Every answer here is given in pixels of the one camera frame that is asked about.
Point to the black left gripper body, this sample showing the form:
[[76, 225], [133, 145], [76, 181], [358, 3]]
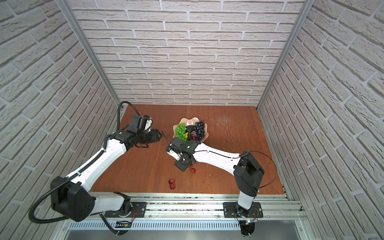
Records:
[[151, 136]]

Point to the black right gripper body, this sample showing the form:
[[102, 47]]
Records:
[[183, 163]]

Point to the green fake grape bunch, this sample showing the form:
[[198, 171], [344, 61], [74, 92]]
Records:
[[180, 132]]

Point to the dark fake avocado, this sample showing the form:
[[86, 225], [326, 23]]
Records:
[[190, 127]]

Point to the dark blue fake grape bunch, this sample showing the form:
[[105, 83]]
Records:
[[200, 129]]

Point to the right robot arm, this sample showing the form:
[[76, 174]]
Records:
[[246, 170]]

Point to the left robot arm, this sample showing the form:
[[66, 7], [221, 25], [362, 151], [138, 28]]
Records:
[[71, 195]]

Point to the beige wavy fruit bowl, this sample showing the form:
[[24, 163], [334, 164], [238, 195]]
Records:
[[188, 122]]

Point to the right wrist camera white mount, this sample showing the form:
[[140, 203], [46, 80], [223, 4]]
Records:
[[178, 149]]

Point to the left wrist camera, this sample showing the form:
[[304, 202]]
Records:
[[140, 124]]

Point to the aluminium front rail frame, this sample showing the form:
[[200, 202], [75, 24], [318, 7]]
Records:
[[274, 215]]

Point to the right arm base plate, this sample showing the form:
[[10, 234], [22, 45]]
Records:
[[243, 210]]

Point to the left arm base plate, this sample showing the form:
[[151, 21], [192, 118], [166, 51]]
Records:
[[138, 208]]

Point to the left aluminium corner post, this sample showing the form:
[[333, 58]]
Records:
[[83, 40]]

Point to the aluminium corner post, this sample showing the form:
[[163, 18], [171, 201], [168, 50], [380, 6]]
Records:
[[306, 8], [83, 40]]

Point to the right aluminium corner post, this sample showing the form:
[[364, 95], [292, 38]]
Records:
[[306, 8]]

